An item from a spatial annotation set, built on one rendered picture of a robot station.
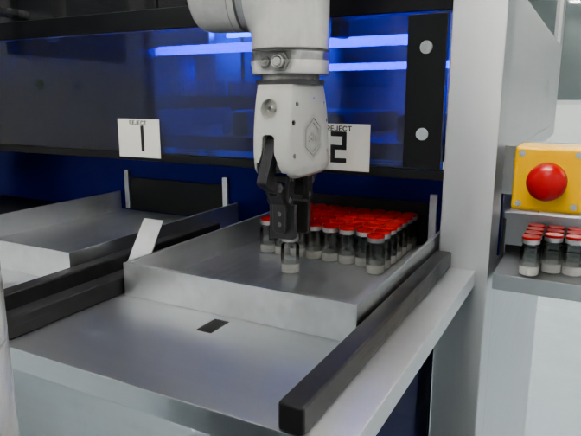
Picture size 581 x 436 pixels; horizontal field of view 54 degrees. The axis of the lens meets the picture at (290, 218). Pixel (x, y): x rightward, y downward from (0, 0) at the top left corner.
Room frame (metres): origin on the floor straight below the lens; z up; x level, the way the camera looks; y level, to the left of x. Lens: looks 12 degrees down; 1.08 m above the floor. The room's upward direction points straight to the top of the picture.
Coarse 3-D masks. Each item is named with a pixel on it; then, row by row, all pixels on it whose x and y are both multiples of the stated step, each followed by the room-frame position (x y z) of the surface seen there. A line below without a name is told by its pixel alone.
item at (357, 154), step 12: (348, 132) 0.72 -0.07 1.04; (360, 132) 0.72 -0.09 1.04; (348, 144) 0.73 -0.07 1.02; (360, 144) 0.72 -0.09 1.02; (336, 156) 0.73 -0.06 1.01; (348, 156) 0.72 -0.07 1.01; (360, 156) 0.72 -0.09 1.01; (336, 168) 0.73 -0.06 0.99; (348, 168) 0.72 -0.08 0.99; (360, 168) 0.72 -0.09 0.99
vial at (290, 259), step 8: (288, 240) 0.63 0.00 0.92; (296, 240) 0.63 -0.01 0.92; (288, 248) 0.63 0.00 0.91; (296, 248) 0.63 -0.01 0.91; (288, 256) 0.63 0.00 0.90; (296, 256) 0.63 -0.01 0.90; (288, 264) 0.63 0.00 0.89; (296, 264) 0.63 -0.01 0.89; (288, 272) 0.63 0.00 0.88; (296, 272) 0.63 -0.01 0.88
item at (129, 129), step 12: (120, 120) 0.91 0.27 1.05; (132, 120) 0.90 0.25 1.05; (144, 120) 0.88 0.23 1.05; (156, 120) 0.87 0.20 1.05; (120, 132) 0.91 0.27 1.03; (132, 132) 0.90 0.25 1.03; (144, 132) 0.89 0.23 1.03; (156, 132) 0.87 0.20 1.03; (120, 144) 0.91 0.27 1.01; (132, 144) 0.90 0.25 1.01; (144, 144) 0.89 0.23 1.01; (156, 144) 0.87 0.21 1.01; (120, 156) 0.91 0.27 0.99; (132, 156) 0.90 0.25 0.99; (144, 156) 0.89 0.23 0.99; (156, 156) 0.87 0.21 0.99
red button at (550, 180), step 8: (536, 168) 0.59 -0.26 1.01; (544, 168) 0.59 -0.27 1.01; (552, 168) 0.58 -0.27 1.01; (560, 168) 0.59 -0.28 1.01; (528, 176) 0.60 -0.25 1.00; (536, 176) 0.59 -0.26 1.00; (544, 176) 0.58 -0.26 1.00; (552, 176) 0.58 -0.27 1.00; (560, 176) 0.58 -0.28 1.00; (528, 184) 0.59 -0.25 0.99; (536, 184) 0.59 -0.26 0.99; (544, 184) 0.58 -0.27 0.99; (552, 184) 0.58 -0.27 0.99; (560, 184) 0.58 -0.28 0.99; (536, 192) 0.59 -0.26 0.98; (544, 192) 0.58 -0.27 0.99; (552, 192) 0.58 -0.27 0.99; (560, 192) 0.58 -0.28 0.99; (544, 200) 0.59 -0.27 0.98; (552, 200) 0.59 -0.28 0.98
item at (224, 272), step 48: (192, 240) 0.66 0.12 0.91; (240, 240) 0.75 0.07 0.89; (432, 240) 0.66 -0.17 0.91; (144, 288) 0.55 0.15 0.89; (192, 288) 0.52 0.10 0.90; (240, 288) 0.50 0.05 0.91; (288, 288) 0.58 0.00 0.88; (336, 288) 0.58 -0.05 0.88; (384, 288) 0.50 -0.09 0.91; (336, 336) 0.45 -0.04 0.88
